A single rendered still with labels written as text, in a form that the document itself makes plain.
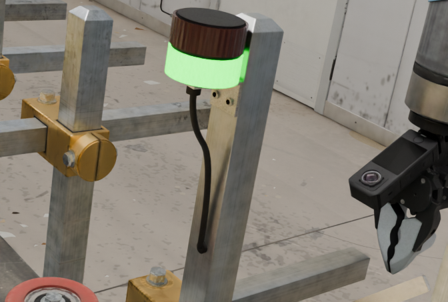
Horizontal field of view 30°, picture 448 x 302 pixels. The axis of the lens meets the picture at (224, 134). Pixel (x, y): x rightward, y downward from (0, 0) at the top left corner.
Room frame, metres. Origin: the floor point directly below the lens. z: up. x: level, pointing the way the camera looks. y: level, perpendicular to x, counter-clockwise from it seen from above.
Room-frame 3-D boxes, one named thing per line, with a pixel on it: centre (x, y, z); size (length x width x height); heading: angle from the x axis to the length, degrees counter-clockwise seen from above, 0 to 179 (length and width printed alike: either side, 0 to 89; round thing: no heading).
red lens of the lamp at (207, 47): (0.64, 0.03, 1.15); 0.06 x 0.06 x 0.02
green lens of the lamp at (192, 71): (0.64, 0.03, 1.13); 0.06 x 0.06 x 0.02
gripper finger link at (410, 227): (0.93, -0.26, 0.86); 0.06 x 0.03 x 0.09; 132
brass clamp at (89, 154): (0.87, 0.17, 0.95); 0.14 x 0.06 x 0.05; 42
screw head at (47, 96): (0.91, 0.21, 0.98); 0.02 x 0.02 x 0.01
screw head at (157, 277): (0.73, 0.04, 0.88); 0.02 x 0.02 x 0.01
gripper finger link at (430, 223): (0.91, -0.25, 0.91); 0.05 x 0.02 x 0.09; 42
